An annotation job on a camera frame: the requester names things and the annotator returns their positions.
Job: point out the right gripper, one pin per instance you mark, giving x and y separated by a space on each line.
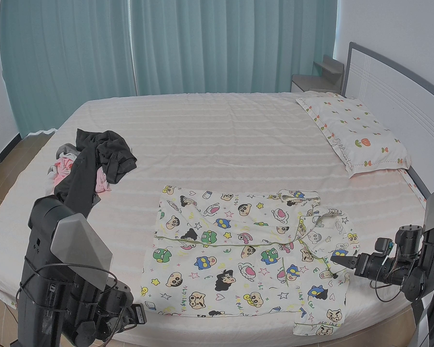
369 265

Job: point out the blue-green curtain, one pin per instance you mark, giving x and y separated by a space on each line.
65 49
231 31

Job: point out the white printed pillow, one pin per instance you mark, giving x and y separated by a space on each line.
354 132

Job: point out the grey bedside table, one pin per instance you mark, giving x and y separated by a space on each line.
309 81

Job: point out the bed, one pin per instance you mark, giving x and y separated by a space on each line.
220 139

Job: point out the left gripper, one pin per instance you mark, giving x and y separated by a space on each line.
135 315

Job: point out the white printed pyjama top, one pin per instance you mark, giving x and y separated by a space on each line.
238 258

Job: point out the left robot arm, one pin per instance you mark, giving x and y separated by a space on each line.
79 251

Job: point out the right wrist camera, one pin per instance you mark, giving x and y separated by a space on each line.
383 246

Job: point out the pile of clothes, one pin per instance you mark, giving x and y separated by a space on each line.
83 172

